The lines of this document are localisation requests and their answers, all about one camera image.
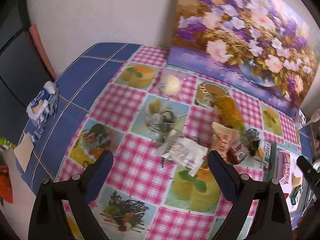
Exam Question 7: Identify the blue white tissue pack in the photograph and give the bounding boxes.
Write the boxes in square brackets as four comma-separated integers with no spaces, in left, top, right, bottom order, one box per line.
[26,81,59,142]

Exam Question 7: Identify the white teal-rimmed tray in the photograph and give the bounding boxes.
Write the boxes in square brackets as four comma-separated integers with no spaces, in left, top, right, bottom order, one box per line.
[267,143,309,217]

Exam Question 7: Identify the purple swiss roll packet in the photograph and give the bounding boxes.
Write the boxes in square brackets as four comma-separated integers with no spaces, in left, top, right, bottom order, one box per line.
[277,150,291,184]

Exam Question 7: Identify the beige paper card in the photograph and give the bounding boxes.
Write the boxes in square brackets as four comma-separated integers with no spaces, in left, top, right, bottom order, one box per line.
[14,133,34,172]

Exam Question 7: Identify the red white milk biscuit packet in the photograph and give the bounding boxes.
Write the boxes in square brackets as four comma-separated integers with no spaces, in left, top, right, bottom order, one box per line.
[227,144,249,165]

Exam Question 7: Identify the white green cracker packet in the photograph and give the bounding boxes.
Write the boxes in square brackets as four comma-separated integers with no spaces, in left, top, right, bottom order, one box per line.
[248,139,271,166]

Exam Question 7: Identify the beige swiss roll packet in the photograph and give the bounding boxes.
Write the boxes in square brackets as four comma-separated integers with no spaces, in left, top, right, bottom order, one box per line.
[210,122,240,160]

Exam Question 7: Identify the checkered picture tablecloth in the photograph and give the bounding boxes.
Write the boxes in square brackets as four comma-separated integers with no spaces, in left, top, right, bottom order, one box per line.
[20,43,312,239]

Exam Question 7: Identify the yellow clear cake packet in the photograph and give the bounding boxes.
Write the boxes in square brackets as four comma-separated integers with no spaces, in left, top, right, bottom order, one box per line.
[215,96,245,133]

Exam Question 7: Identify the yellow jelly cup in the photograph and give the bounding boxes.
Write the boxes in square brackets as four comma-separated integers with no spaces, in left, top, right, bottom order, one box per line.
[292,175,303,189]

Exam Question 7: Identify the green mung bean biscuit packet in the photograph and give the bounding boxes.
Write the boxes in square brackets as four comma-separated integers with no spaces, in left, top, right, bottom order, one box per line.
[290,185,303,206]

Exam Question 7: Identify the flower painting canvas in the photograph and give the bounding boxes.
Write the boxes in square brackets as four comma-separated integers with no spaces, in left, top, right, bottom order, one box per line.
[169,0,319,111]

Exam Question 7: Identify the orange plastic bag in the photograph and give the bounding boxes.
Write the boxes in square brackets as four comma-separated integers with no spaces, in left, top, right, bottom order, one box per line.
[0,165,13,204]

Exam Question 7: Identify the round pastry clear wrapper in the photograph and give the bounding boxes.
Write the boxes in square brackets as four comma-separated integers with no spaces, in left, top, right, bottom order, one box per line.
[158,74,184,96]

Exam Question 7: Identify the white snack packet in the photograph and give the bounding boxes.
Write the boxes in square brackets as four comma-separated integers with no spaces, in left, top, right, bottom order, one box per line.
[156,129,208,177]

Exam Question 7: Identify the white bulb socket lamp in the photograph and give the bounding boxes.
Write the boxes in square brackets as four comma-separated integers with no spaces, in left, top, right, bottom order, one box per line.
[293,109,320,130]

